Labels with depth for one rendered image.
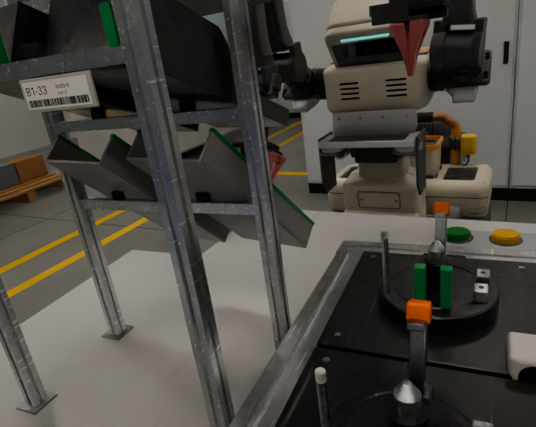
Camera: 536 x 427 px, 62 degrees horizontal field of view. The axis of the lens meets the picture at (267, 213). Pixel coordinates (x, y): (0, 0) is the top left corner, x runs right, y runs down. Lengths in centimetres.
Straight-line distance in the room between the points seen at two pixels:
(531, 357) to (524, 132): 311
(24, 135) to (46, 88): 967
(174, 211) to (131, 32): 15
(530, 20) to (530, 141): 77
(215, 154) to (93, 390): 41
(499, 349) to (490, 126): 308
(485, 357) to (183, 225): 33
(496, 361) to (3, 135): 968
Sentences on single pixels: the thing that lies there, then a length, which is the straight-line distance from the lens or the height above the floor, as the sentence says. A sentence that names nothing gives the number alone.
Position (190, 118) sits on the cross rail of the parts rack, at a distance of 57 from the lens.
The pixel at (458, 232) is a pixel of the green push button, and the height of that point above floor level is 97.
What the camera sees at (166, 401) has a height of 86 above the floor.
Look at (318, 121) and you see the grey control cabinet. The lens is 383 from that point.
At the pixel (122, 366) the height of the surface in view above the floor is 86.
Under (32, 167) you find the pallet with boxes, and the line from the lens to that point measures 632.
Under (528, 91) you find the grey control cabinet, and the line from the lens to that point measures 351.
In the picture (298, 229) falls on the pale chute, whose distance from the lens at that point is 68.
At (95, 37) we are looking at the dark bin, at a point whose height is 132.
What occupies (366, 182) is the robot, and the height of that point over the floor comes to 89.
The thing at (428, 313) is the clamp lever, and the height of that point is 107.
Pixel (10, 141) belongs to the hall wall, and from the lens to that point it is 997.
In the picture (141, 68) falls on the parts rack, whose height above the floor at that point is 129.
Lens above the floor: 129
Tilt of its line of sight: 20 degrees down
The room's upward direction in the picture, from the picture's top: 8 degrees counter-clockwise
